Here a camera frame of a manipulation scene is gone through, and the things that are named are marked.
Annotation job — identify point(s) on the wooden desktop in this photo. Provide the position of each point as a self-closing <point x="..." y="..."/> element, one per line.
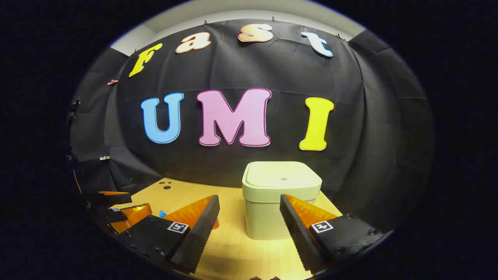
<point x="233" y="249"/>

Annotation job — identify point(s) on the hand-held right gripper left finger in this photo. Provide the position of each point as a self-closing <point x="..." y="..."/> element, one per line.
<point x="198" y="237"/>

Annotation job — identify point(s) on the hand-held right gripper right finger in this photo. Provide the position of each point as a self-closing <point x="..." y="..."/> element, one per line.
<point x="299" y="237"/>

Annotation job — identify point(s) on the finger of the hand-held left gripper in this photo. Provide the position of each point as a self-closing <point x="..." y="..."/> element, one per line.
<point x="113" y="199"/>
<point x="136" y="216"/>

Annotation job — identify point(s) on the orange pop can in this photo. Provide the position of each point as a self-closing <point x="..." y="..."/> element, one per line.
<point x="215" y="224"/>

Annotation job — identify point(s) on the pale green desktop garbage bin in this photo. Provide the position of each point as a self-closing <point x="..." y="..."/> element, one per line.
<point x="264" y="186"/>

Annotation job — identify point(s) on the black backdrop cloth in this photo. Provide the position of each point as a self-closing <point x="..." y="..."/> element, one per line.
<point x="272" y="70"/>

